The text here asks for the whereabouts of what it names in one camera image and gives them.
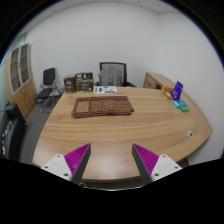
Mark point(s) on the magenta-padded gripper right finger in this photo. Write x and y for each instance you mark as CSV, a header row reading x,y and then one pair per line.
x,y
146,159

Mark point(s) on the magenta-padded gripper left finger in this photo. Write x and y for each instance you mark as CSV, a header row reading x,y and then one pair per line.
x,y
77,159

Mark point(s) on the brown patterned towel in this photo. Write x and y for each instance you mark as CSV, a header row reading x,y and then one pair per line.
x,y
103,106

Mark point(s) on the teal small box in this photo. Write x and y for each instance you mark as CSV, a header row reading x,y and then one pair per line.
x,y
176,103

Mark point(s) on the green small box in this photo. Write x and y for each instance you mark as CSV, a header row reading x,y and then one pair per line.
x,y
184,106

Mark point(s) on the orange small box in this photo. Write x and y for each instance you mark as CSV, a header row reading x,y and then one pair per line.
x,y
166,90

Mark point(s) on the white printed paper sheet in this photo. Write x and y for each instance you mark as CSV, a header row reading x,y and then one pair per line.
x,y
105,89

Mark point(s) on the small brown cardboard box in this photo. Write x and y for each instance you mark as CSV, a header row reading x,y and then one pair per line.
x,y
69,84

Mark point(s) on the purple standing card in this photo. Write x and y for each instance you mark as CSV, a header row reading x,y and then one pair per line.
x,y
177,90

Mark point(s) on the wooden side desk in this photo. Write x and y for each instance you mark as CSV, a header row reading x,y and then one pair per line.
x,y
156,80

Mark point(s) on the black box with labels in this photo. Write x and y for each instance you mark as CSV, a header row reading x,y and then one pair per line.
x,y
84,76

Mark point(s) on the black visitor chair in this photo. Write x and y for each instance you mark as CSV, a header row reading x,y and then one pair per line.
x,y
48,78

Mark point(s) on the grey backpack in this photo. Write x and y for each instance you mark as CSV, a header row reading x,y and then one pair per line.
x,y
110,76

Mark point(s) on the wooden cabinet shelf unit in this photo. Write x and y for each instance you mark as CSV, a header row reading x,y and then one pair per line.
x,y
20,85

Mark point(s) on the black mesh office chair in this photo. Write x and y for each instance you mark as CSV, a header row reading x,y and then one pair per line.
x,y
112,64

